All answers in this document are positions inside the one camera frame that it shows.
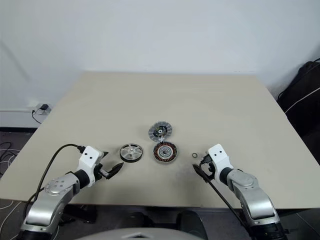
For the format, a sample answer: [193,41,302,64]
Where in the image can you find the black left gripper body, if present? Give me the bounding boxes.
[95,161,113,181]

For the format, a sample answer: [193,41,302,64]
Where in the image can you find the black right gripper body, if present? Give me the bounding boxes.
[200,154,219,180]

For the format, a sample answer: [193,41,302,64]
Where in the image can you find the silver black rotor disc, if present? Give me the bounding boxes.
[119,142,145,164]

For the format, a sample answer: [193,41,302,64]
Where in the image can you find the copper wound motor stator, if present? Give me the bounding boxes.
[152,141,181,164]

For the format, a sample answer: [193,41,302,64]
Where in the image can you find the silver motor cover with circuit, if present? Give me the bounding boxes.
[147,120,174,143]

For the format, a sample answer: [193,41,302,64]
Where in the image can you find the dark rounded shape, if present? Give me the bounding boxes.
[175,210,208,235]

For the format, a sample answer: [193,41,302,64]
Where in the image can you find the grey robot torso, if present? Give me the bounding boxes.
[83,226,201,240]

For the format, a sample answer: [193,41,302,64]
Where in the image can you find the black bag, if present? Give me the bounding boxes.
[276,57,320,166]

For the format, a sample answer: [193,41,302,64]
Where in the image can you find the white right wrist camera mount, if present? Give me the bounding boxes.
[207,143,231,185]

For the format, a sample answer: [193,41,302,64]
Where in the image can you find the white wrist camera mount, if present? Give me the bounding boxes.
[78,145,105,187]
[207,143,231,185]

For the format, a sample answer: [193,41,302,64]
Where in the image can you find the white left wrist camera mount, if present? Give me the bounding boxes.
[78,145,105,187]

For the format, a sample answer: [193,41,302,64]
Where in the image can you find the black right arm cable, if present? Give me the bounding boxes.
[205,178,254,231]

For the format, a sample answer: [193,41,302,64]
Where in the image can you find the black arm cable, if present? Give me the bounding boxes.
[24,143,85,221]
[205,178,254,231]

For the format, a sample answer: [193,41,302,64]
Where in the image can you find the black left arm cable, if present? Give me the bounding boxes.
[24,143,85,221]

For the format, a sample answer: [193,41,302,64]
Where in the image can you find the black adapter cable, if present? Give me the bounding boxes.
[31,107,44,124]

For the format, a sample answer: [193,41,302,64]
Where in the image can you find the white wall socket strip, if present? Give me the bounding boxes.
[31,102,53,116]

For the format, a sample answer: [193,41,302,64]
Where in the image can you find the tangled floor cables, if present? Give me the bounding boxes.
[0,141,20,177]

